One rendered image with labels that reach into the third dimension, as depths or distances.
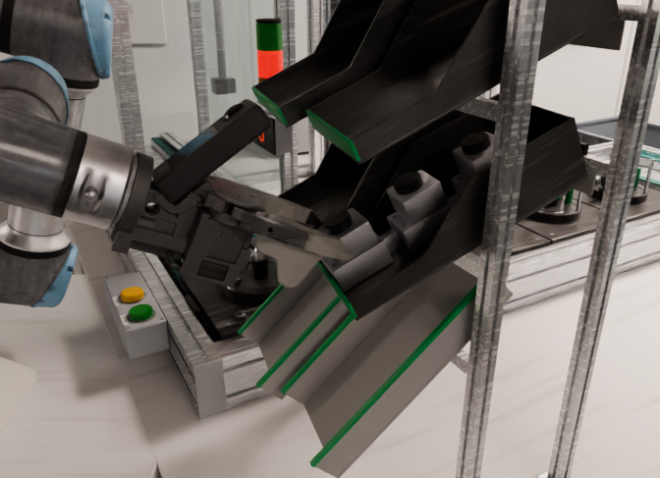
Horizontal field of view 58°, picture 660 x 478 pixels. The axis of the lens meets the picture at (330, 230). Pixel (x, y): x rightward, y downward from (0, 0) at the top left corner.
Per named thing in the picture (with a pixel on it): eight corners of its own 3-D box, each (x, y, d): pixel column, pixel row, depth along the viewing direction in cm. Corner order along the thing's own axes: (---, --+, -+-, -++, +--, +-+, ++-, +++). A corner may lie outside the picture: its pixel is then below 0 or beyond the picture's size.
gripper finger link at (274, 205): (288, 248, 68) (223, 240, 61) (307, 202, 67) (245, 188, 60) (304, 262, 66) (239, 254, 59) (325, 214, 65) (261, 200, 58)
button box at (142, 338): (130, 361, 100) (124, 330, 97) (106, 304, 116) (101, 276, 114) (171, 349, 103) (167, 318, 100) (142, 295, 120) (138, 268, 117)
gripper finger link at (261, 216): (302, 241, 57) (218, 207, 56) (310, 226, 57) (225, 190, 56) (302, 256, 52) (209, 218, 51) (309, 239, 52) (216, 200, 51)
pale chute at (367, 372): (338, 480, 65) (310, 465, 63) (304, 404, 77) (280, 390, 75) (515, 294, 63) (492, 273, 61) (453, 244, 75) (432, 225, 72)
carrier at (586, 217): (551, 248, 128) (560, 193, 123) (475, 211, 147) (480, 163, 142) (624, 227, 139) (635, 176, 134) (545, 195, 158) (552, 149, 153)
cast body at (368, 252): (344, 293, 62) (316, 242, 59) (329, 275, 66) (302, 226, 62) (410, 251, 63) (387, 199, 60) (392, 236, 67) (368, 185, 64)
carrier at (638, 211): (625, 227, 139) (636, 176, 134) (546, 195, 158) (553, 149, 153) (687, 208, 150) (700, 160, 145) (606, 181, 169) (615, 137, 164)
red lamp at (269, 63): (264, 79, 113) (262, 52, 111) (253, 75, 117) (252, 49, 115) (288, 77, 115) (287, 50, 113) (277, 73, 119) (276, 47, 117)
